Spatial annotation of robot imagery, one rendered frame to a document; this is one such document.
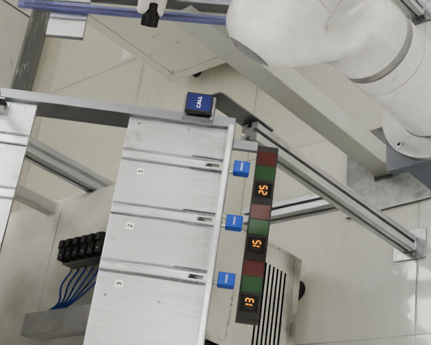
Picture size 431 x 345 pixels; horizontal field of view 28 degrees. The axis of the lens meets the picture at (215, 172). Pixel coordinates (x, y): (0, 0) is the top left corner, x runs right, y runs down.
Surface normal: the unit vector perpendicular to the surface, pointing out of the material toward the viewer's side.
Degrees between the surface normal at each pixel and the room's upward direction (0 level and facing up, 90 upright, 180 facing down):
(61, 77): 0
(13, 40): 90
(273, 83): 90
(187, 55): 90
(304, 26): 88
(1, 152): 43
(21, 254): 0
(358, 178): 0
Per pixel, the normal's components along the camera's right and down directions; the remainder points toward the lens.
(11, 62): 0.75, -0.19
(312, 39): 0.61, 0.33
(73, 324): -0.65, -0.41
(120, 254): 0.03, -0.44
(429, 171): -0.09, 0.88
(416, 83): 0.40, 0.54
